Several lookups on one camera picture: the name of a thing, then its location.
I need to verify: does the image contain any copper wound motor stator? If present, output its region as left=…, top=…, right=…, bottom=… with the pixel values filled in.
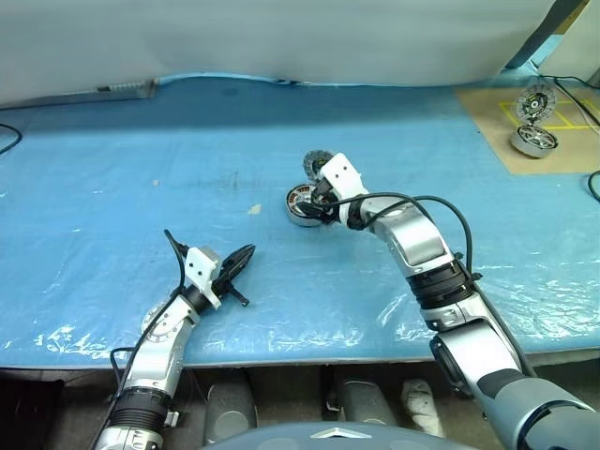
left=285, top=183, right=329, bottom=229

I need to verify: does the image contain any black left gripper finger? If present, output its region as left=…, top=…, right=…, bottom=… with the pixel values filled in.
left=223, top=246, right=257, bottom=283
left=218, top=244, right=254, bottom=278

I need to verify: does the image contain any grey slanted frame bar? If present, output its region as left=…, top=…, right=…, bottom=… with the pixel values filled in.
left=501, top=0, right=594, bottom=71

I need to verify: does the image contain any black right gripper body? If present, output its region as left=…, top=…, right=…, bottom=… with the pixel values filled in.
left=310, top=180, right=342, bottom=222

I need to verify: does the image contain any white cloth backdrop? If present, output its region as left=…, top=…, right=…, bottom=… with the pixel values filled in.
left=0, top=0, right=600, bottom=112

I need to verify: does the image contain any silver rotor wheel disc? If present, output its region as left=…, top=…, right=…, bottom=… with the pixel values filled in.
left=293, top=194, right=324, bottom=221

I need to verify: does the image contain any cardboard sheet with yellow tape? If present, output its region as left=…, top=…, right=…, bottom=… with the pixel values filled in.
left=455, top=83, right=600, bottom=175

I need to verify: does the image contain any grey rounded cylinder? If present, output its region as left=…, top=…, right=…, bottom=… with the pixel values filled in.
left=205, top=382, right=257, bottom=444
left=335, top=377, right=395, bottom=426

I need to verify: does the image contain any white shoe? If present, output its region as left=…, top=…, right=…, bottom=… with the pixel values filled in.
left=401, top=379, right=444, bottom=437

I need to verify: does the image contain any black looped cable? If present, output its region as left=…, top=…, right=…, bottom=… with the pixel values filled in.
left=0, top=122, right=23, bottom=156

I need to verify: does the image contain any thin black cable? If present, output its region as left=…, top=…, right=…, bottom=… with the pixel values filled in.
left=538, top=72, right=600, bottom=132

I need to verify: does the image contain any assembled silver motor housing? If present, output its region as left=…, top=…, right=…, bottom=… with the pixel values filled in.
left=510, top=124, right=559, bottom=160

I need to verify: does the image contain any blue plastic table cover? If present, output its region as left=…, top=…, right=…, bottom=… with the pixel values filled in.
left=0, top=69, right=600, bottom=369

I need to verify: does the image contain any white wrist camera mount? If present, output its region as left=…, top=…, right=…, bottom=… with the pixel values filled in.
left=319, top=153, right=371, bottom=229
left=184, top=247, right=222, bottom=310

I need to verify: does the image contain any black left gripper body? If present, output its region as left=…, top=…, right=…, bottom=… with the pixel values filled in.
left=211, top=274, right=250, bottom=308

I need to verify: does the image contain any finned silver motor end cap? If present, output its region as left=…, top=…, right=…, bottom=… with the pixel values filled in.
left=515, top=82, right=558, bottom=124
left=302, top=149, right=335, bottom=182

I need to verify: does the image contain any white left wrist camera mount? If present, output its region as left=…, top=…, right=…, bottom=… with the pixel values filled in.
left=184, top=247, right=222, bottom=310

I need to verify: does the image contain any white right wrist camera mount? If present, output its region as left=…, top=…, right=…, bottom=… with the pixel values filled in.
left=319, top=153, right=371, bottom=229

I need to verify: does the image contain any grey robot torso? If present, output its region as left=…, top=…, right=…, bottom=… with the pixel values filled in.
left=201, top=424, right=474, bottom=450

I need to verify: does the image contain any grey power strip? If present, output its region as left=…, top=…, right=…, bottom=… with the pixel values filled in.
left=91, top=78, right=160, bottom=99

